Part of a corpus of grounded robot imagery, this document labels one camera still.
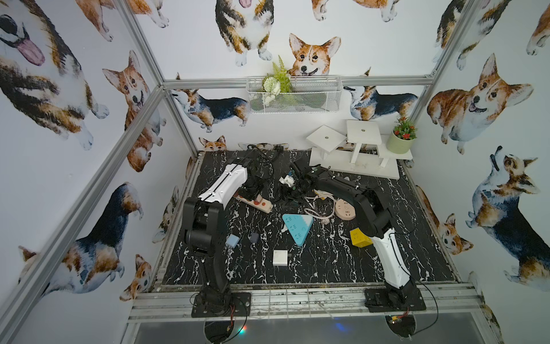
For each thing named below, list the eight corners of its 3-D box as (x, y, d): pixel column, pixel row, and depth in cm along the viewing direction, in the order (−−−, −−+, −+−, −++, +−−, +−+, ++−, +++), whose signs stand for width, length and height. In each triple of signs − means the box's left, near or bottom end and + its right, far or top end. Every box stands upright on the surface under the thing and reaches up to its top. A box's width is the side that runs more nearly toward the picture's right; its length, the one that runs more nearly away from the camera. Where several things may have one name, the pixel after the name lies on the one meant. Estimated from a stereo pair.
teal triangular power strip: (282, 246, 89) (281, 242, 86) (282, 217, 97) (282, 213, 94) (314, 246, 89) (315, 242, 86) (312, 217, 97) (312, 213, 94)
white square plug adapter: (273, 266, 84) (272, 263, 81) (273, 252, 87) (273, 249, 85) (287, 266, 84) (287, 263, 81) (287, 252, 87) (287, 249, 85)
